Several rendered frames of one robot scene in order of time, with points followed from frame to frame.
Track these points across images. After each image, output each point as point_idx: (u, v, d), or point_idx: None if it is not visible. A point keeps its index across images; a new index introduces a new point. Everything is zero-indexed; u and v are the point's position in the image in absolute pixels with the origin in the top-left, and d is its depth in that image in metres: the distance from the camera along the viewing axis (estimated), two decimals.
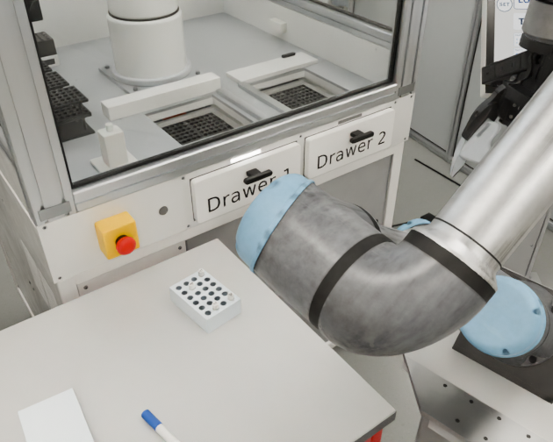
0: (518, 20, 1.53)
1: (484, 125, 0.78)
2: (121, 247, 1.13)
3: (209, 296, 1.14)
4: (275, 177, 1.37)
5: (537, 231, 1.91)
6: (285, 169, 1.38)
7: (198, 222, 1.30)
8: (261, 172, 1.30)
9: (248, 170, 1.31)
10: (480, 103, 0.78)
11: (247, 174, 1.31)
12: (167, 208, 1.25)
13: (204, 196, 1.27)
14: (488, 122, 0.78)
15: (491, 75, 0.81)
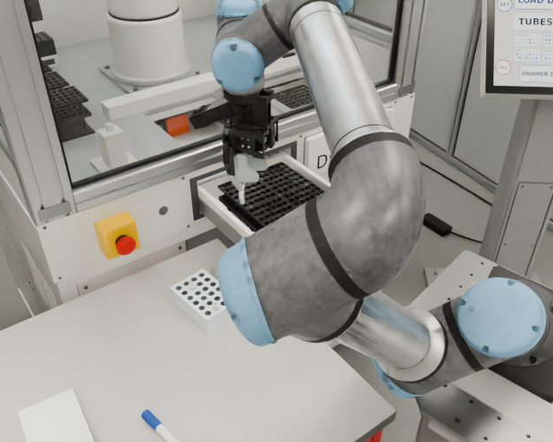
0: (518, 20, 1.53)
1: (234, 161, 1.07)
2: (121, 247, 1.13)
3: (209, 296, 1.14)
4: None
5: (537, 231, 1.91)
6: None
7: None
8: None
9: None
10: (222, 156, 1.05)
11: None
12: (167, 208, 1.25)
13: None
14: (235, 158, 1.06)
15: (204, 122, 1.06)
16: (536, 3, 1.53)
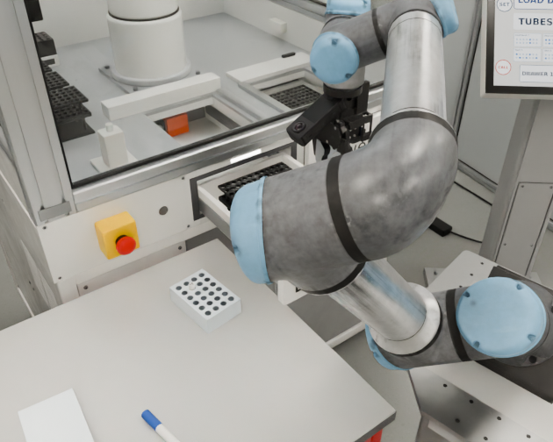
0: (518, 20, 1.53)
1: None
2: (121, 247, 1.13)
3: (209, 296, 1.14)
4: None
5: (537, 231, 1.91)
6: None
7: (283, 304, 1.09)
8: None
9: None
10: (345, 153, 1.07)
11: None
12: (167, 208, 1.25)
13: None
14: None
15: (315, 133, 1.05)
16: (536, 3, 1.53)
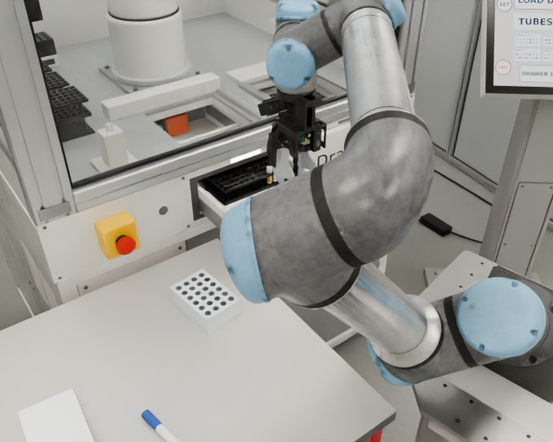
0: (518, 20, 1.53)
1: (278, 154, 1.13)
2: (121, 247, 1.13)
3: (209, 296, 1.14)
4: None
5: (537, 231, 1.91)
6: None
7: None
8: None
9: None
10: (267, 144, 1.12)
11: None
12: (167, 208, 1.25)
13: None
14: (278, 151, 1.12)
15: (266, 111, 1.14)
16: (536, 3, 1.53)
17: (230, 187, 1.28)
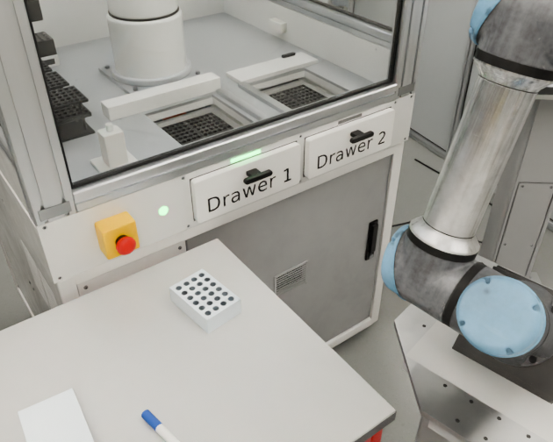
0: None
1: None
2: (121, 247, 1.13)
3: (209, 296, 1.14)
4: (275, 177, 1.37)
5: (537, 231, 1.91)
6: (285, 169, 1.38)
7: (198, 222, 1.30)
8: (261, 172, 1.30)
9: (248, 170, 1.31)
10: None
11: (247, 174, 1.31)
12: (167, 208, 1.25)
13: (204, 196, 1.27)
14: None
15: None
16: None
17: None
